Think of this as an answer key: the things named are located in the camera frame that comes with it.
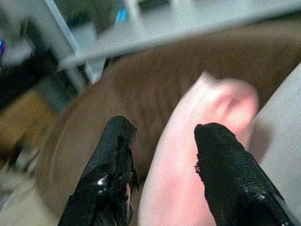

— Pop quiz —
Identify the white shelf unit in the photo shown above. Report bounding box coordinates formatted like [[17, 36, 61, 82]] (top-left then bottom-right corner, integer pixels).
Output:
[[23, 0, 301, 85]]

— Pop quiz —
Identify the pink pillow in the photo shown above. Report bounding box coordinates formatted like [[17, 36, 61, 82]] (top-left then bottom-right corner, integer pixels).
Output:
[[137, 70, 259, 226]]

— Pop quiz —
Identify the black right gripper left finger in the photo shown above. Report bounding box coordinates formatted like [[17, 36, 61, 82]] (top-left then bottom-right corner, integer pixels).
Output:
[[57, 115, 140, 226]]

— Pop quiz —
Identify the brown sofa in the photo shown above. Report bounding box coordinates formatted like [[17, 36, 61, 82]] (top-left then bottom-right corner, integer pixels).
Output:
[[32, 21, 301, 226]]

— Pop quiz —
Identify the light grey cushion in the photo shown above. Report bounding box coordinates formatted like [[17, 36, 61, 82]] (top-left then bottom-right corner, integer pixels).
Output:
[[249, 62, 301, 226]]

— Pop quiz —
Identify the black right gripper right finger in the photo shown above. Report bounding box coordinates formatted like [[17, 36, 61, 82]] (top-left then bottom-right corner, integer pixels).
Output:
[[193, 122, 299, 226]]

